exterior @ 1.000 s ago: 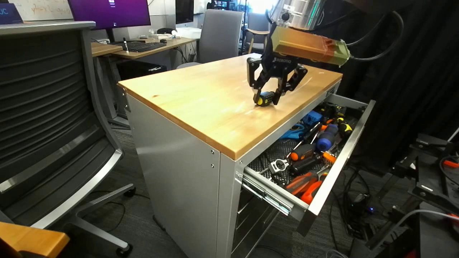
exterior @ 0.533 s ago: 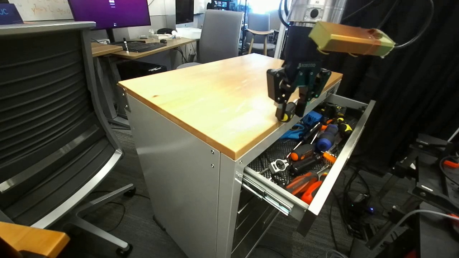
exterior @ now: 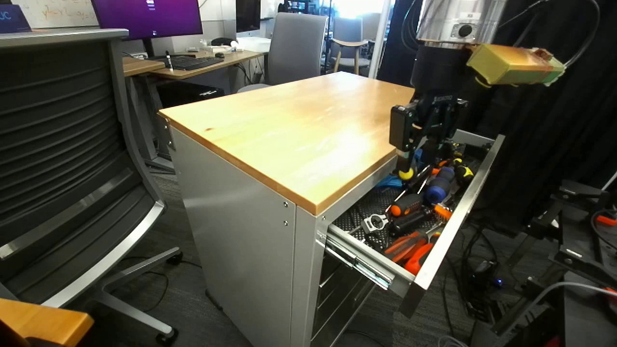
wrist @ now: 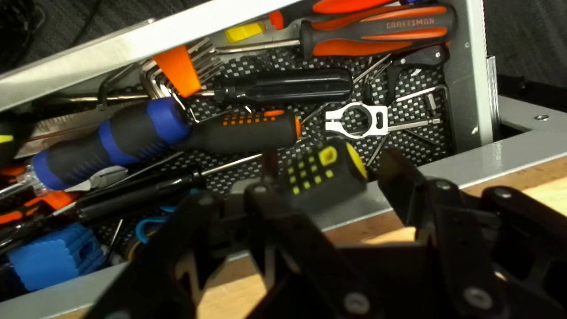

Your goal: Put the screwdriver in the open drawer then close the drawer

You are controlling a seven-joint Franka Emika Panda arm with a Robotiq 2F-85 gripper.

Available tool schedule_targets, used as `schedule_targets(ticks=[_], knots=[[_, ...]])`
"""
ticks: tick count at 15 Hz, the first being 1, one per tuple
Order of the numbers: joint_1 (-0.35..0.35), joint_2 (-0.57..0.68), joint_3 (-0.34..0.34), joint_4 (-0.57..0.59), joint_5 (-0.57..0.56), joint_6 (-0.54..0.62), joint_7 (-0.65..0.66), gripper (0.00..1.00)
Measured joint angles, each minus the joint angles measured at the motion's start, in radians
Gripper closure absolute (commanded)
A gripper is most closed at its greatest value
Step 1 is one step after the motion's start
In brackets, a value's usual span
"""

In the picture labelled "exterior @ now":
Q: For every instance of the blue cloth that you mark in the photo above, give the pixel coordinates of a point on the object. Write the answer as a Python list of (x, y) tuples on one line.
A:
[(389, 181)]

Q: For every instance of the grey office chair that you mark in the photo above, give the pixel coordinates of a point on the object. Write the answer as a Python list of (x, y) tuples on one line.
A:
[(295, 48)]

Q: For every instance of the black keyboard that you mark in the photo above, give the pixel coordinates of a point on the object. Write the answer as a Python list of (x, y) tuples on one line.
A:
[(193, 62)]

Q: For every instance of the black computer tower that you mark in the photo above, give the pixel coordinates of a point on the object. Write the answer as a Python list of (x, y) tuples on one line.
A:
[(190, 94)]

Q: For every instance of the black screwdriver with orange collar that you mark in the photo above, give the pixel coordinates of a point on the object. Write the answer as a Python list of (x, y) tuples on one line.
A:
[(414, 219)]

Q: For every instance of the dark mesh office chair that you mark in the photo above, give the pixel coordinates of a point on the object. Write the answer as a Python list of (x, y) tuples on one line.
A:
[(62, 159)]

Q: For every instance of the stubby black yellow screwdriver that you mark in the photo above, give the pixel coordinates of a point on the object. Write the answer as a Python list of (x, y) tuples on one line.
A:
[(463, 172)]

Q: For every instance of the marker pen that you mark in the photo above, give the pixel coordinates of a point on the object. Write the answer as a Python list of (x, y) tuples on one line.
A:
[(169, 61)]

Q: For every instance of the black metal stand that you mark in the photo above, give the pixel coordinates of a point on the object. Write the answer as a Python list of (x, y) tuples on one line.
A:
[(573, 250)]

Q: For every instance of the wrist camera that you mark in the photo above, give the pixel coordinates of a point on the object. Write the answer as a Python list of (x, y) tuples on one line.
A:
[(511, 65)]

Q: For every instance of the steel tool cabinet wooden top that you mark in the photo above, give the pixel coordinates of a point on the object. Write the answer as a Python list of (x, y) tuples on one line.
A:
[(289, 130)]

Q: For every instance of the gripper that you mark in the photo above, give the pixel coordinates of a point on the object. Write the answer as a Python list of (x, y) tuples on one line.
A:
[(436, 72)]

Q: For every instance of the small monitor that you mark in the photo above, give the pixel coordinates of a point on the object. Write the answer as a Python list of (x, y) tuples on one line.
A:
[(248, 14)]

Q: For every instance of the wooden table corner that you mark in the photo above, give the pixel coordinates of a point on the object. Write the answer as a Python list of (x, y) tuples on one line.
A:
[(41, 320)]

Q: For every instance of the orange and black screwdriver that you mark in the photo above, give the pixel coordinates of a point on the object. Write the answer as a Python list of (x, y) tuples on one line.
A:
[(406, 205)]

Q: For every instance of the wooden armchair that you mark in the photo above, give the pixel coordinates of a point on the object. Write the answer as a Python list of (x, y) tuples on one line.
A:
[(349, 43)]

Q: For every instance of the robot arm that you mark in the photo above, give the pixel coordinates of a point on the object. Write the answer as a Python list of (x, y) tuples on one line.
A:
[(458, 19)]

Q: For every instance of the black curtain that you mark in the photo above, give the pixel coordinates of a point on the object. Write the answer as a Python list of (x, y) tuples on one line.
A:
[(544, 144)]

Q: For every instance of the whiteboard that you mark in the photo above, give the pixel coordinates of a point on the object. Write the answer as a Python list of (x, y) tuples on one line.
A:
[(58, 12)]

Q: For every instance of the large monitor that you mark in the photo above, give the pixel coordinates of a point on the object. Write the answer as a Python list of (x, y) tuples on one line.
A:
[(147, 17)]

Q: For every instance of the black and yellow screwdriver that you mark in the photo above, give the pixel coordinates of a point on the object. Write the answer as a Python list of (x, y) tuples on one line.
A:
[(406, 174)]

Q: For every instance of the steel drawer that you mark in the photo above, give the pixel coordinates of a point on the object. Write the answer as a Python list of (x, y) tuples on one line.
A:
[(385, 212)]

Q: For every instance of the blue sign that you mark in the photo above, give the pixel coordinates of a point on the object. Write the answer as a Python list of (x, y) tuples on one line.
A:
[(13, 19)]

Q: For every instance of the small silver metal tool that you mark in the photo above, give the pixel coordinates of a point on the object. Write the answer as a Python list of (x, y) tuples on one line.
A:
[(375, 223)]

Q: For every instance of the wooden desk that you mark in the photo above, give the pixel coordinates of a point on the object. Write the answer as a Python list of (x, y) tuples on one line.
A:
[(193, 72)]

